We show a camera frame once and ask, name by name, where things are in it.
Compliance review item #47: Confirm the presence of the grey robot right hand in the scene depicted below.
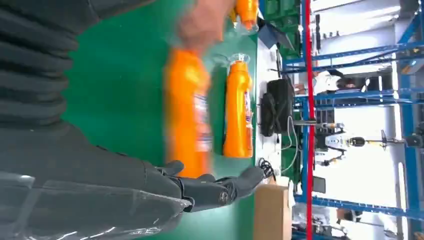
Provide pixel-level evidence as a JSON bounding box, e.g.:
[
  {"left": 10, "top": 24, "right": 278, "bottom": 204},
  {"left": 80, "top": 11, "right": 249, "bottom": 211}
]
[{"left": 0, "top": 120, "right": 266, "bottom": 240}]

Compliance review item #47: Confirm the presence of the white and black device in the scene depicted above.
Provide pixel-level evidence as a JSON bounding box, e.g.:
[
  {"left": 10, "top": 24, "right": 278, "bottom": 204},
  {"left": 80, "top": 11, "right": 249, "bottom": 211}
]
[{"left": 314, "top": 128, "right": 423, "bottom": 168}]

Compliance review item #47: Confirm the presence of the dark laptop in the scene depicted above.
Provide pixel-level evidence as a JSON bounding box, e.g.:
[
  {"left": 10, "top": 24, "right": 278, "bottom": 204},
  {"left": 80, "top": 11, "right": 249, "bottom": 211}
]
[{"left": 257, "top": 20, "right": 296, "bottom": 51}]

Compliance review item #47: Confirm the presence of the red pole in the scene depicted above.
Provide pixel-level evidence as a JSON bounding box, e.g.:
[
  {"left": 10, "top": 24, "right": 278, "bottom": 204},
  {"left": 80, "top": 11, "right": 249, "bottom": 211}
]
[{"left": 303, "top": 0, "right": 316, "bottom": 240}]

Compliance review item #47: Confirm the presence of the brown cardboard box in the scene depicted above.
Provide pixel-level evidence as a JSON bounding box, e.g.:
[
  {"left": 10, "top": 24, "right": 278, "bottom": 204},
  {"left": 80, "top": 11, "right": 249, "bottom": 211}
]
[{"left": 253, "top": 183, "right": 293, "bottom": 240}]

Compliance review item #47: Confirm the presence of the person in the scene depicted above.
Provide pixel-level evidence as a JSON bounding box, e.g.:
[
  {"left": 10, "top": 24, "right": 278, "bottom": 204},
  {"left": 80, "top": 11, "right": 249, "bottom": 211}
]
[{"left": 312, "top": 68, "right": 367, "bottom": 97}]

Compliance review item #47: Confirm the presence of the green crate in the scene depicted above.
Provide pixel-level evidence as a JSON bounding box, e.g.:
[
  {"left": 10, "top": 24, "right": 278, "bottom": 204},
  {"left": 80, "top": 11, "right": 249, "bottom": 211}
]
[{"left": 261, "top": 0, "right": 303, "bottom": 62}]

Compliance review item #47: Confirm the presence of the black charger with cable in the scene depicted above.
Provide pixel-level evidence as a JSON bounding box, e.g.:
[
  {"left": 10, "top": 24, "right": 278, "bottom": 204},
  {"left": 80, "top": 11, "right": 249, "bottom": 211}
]
[{"left": 259, "top": 92, "right": 282, "bottom": 138}]

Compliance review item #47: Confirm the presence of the black case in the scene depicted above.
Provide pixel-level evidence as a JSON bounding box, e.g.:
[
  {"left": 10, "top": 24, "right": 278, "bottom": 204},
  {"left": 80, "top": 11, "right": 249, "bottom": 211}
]
[{"left": 266, "top": 78, "right": 296, "bottom": 135}]

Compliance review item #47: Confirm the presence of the blue metal rack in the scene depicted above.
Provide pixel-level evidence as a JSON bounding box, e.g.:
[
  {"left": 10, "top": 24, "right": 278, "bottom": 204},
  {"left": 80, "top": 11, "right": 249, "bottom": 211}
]
[{"left": 281, "top": 0, "right": 424, "bottom": 240}]

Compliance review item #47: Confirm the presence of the person's right hand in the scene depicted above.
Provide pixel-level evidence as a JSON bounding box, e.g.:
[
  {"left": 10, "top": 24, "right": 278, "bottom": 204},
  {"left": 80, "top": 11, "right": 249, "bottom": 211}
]
[{"left": 178, "top": 0, "right": 237, "bottom": 53}]

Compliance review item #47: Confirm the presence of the white cable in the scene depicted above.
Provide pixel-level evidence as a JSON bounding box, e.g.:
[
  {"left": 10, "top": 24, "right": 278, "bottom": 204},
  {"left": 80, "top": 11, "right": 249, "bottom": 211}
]
[{"left": 279, "top": 115, "right": 300, "bottom": 174}]

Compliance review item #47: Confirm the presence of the white table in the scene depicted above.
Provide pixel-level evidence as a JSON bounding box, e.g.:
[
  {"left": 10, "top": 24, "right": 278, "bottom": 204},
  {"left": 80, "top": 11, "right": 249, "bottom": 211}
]
[{"left": 254, "top": 29, "right": 301, "bottom": 200}]

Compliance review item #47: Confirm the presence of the green table mat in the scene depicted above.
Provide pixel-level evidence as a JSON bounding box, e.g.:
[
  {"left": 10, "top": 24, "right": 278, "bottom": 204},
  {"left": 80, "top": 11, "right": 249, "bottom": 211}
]
[{"left": 61, "top": 0, "right": 260, "bottom": 240}]

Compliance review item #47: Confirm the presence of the black coiled cable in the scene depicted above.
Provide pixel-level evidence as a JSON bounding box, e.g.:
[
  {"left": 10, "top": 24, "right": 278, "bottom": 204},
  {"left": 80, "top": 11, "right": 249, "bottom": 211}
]
[{"left": 257, "top": 157, "right": 276, "bottom": 181}]

